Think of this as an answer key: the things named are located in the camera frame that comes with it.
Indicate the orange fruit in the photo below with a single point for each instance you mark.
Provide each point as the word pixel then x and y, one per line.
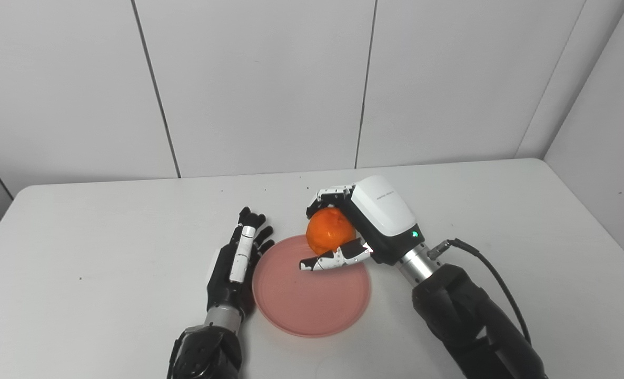
pixel 328 230

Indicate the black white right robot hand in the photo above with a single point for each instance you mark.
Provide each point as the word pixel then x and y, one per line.
pixel 383 210

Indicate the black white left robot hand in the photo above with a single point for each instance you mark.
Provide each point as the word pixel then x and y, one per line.
pixel 230 279

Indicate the pink round plate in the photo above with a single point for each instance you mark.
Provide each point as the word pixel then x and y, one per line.
pixel 312 300

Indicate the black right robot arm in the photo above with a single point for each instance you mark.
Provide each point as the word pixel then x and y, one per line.
pixel 464 321

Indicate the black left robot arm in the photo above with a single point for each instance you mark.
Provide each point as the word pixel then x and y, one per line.
pixel 209 352

